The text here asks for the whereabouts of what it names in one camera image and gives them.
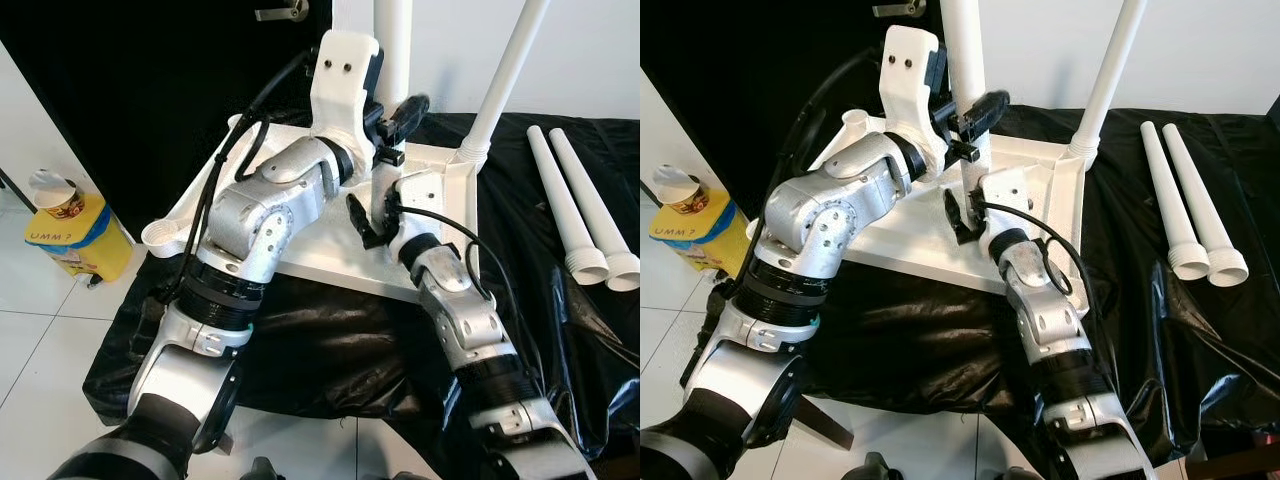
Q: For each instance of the black plastic sheet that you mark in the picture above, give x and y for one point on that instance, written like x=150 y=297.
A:
x=330 y=340
x=930 y=340

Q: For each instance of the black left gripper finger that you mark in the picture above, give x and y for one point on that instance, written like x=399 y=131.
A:
x=408 y=114
x=982 y=112

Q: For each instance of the yellow box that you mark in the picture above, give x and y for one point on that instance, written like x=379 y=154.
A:
x=710 y=245
x=85 y=245

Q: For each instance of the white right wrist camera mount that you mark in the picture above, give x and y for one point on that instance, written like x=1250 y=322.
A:
x=1010 y=195
x=420 y=195

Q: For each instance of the black door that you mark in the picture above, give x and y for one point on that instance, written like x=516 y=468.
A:
x=740 y=90
x=130 y=100

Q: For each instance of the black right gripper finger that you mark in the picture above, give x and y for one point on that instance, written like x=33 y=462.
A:
x=365 y=222
x=961 y=218

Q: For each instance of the white plastic table top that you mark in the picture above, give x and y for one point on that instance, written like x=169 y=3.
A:
x=320 y=240
x=910 y=240

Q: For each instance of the instant noodle cup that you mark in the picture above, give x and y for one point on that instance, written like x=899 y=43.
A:
x=680 y=195
x=60 y=200

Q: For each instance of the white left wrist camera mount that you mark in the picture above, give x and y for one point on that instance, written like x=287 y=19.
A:
x=345 y=80
x=910 y=75

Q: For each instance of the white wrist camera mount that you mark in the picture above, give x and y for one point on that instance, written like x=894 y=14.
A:
x=420 y=195
x=345 y=80
x=1010 y=195
x=910 y=75

